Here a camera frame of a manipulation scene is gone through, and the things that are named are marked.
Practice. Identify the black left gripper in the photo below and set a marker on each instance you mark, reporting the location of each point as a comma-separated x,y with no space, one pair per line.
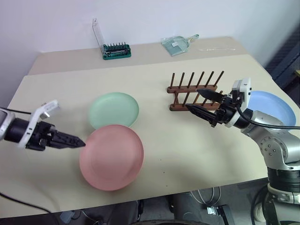
42,138

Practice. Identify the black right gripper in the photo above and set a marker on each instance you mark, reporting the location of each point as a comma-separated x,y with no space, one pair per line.
225,111

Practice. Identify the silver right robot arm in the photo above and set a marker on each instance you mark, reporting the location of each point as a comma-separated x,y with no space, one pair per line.
272,138

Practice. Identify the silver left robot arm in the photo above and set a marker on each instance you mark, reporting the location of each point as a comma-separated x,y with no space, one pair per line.
10,127

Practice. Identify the wooden dish rack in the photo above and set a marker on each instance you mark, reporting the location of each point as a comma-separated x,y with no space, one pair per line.
180,90

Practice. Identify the pink plate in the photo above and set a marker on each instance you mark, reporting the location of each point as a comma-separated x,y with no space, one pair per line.
111,157

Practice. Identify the green plate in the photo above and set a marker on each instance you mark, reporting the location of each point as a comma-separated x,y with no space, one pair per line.
113,110

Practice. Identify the clear plastic strip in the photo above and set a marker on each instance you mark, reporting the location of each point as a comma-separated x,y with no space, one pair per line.
218,49

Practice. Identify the clear plastic dustpan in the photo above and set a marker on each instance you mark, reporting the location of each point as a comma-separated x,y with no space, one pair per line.
175,44

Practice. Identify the blue plate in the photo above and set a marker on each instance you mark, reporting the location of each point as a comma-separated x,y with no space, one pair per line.
274,105

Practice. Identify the grey device under table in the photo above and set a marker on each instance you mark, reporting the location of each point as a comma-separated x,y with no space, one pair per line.
67,216

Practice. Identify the black woven chair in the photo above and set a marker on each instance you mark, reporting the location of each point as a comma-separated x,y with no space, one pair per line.
284,58

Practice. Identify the green screwdriver bit set case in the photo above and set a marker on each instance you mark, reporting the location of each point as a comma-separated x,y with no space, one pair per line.
116,50

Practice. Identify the black box under table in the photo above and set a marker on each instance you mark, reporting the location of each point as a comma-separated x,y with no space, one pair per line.
219,212

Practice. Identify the white robot torso part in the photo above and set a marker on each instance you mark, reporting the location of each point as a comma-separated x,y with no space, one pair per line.
281,211

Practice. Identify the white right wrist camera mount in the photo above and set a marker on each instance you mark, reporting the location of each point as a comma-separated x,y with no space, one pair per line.
242,90

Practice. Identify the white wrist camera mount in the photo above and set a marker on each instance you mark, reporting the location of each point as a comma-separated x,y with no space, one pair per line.
242,90
35,117

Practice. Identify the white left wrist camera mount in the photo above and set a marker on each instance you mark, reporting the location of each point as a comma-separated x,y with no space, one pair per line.
35,117

